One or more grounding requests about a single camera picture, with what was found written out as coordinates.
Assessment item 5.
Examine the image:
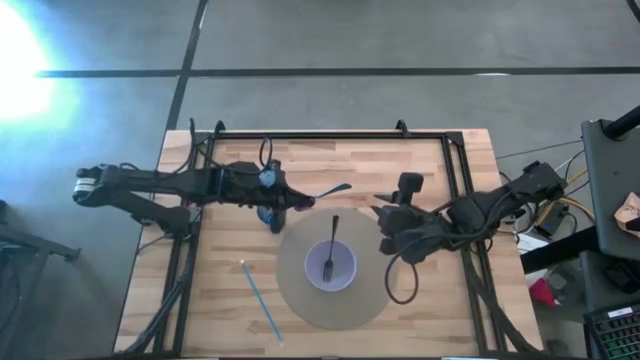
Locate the blue drinking straw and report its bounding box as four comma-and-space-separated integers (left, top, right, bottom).
240, 259, 285, 348

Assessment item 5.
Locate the black pole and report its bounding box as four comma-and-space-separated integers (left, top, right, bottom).
602, 103, 640, 141

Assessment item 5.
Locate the lavender bowl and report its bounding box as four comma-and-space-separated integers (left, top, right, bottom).
303, 239, 359, 294

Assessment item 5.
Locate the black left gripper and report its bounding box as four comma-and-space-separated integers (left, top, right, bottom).
219, 160, 316, 211

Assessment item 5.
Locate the white paper sheet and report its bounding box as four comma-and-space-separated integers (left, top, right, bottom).
516, 232, 550, 255

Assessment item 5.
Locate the gray cart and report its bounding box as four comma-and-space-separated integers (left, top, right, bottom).
580, 118, 640, 261

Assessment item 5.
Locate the blue faceted plastic tumbler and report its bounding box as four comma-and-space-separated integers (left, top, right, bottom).
256, 203, 288, 235

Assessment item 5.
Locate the round beige leather placemat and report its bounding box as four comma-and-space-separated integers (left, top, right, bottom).
275, 206, 400, 332

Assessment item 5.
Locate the black crate with green lights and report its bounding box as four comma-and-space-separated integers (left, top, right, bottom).
582, 301, 640, 360

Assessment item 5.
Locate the black camera cable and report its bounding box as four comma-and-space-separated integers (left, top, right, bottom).
258, 136, 275, 171
383, 244, 420, 306

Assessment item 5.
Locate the black left camera cable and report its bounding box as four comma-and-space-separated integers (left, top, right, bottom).
258, 136, 275, 171

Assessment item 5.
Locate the brown paper bag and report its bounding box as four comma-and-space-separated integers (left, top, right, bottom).
613, 191, 640, 233

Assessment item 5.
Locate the black right camera cable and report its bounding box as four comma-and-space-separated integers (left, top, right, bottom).
383, 244, 420, 306

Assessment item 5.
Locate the black metal table frame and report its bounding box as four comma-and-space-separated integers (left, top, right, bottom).
114, 118, 544, 357

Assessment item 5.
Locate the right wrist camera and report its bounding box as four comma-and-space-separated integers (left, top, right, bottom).
398, 172, 425, 205

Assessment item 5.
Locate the black spoon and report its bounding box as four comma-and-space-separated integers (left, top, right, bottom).
313, 182, 354, 201

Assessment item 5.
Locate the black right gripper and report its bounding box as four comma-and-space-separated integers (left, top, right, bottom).
373, 192, 454, 265

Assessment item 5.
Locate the black power box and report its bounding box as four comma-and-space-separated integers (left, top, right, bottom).
532, 201, 570, 239

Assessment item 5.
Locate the red object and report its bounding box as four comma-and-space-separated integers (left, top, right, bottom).
528, 277, 560, 308

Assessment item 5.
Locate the dark metal stand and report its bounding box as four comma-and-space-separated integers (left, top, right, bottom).
0, 198, 82, 360

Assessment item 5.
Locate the black bar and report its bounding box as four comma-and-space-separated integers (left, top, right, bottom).
519, 225, 601, 275

